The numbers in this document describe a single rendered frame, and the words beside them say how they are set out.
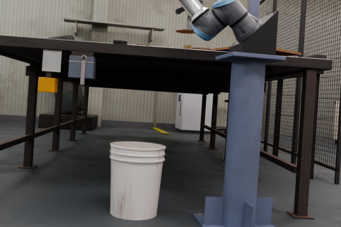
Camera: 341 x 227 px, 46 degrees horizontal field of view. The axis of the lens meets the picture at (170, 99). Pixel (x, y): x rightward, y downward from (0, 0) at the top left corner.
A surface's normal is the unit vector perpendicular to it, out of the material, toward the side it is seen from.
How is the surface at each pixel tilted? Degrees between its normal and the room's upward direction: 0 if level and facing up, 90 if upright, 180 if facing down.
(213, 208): 90
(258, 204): 90
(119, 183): 93
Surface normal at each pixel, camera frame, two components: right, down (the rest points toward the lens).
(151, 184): 0.71, 0.10
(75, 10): 0.19, 0.01
